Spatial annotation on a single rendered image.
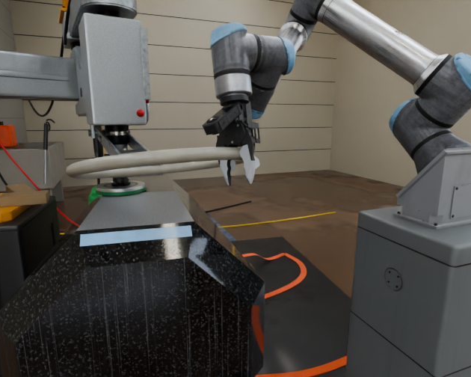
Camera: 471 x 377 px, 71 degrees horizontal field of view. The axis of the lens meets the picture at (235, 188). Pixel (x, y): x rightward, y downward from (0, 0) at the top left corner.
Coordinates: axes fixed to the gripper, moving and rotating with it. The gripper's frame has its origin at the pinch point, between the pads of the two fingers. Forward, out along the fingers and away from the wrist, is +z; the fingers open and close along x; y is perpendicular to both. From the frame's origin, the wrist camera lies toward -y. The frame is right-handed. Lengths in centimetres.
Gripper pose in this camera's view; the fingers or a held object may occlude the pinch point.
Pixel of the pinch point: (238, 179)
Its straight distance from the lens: 80.0
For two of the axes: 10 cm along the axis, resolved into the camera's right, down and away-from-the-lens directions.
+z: 1.0, 9.9, 0.3
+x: -8.5, 0.7, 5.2
